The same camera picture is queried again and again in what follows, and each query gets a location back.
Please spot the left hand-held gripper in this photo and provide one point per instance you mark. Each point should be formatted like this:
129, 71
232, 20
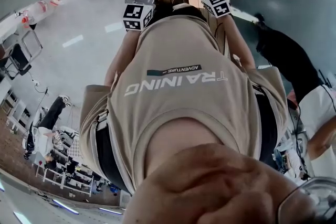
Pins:
136, 17

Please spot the person's left forearm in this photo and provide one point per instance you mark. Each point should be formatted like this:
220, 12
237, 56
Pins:
123, 55

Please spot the person's right forearm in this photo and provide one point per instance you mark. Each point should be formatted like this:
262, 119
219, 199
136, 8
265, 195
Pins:
236, 39

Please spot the person's right shoe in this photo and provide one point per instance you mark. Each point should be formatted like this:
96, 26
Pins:
179, 1

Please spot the group of clear water jugs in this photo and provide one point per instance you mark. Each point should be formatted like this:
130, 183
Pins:
39, 9

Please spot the person's beige shirt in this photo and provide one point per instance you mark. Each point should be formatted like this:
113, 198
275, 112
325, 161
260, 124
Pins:
183, 118

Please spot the metal framed black folding chair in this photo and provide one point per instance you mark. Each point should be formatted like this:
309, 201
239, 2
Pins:
18, 60

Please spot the checkered calibration board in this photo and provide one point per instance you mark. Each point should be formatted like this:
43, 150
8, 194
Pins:
74, 149

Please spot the person's face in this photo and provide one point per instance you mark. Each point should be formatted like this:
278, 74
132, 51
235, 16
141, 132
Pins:
210, 191

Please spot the person's eyeglasses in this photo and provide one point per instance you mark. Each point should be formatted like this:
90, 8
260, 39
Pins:
320, 191

